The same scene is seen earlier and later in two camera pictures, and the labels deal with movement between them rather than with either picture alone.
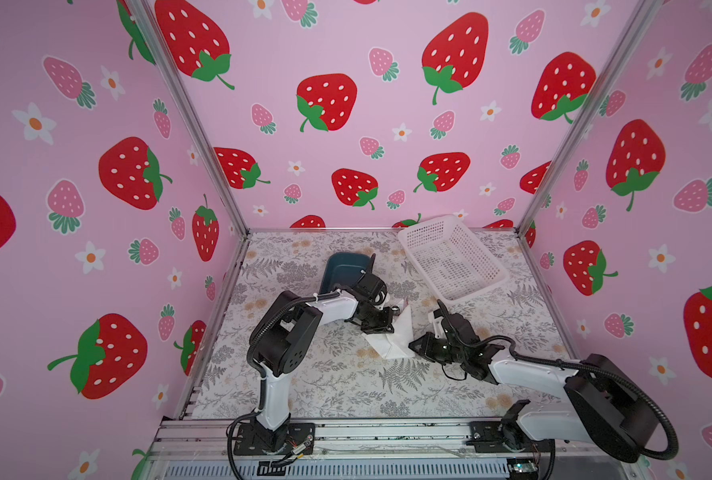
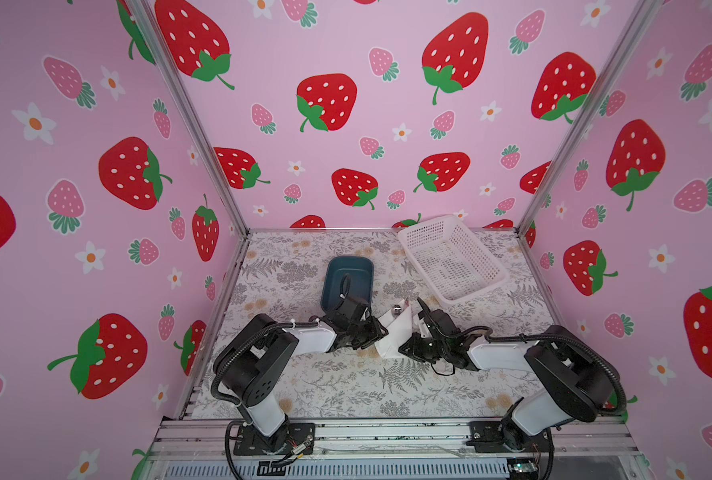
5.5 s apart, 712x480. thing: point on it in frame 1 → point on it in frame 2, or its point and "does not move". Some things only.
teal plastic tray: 343,268 does not move
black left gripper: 384,324 → 375,331
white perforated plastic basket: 453,263 does not move
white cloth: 400,343 does not move
